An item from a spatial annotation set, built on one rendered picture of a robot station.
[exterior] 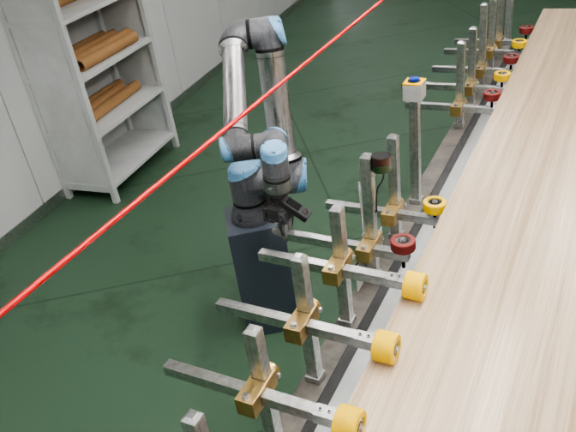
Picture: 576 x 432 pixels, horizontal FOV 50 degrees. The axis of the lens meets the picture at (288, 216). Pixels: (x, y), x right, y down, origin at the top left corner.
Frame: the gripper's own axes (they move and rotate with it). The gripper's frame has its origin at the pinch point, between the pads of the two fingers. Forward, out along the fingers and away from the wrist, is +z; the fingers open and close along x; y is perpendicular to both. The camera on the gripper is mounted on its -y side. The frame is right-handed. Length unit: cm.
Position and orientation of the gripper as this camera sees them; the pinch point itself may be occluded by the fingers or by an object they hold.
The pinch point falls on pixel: (288, 239)
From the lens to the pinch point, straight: 219.7
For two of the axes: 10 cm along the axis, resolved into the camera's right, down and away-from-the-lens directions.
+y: -8.9, -1.8, 4.2
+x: -4.5, 5.2, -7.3
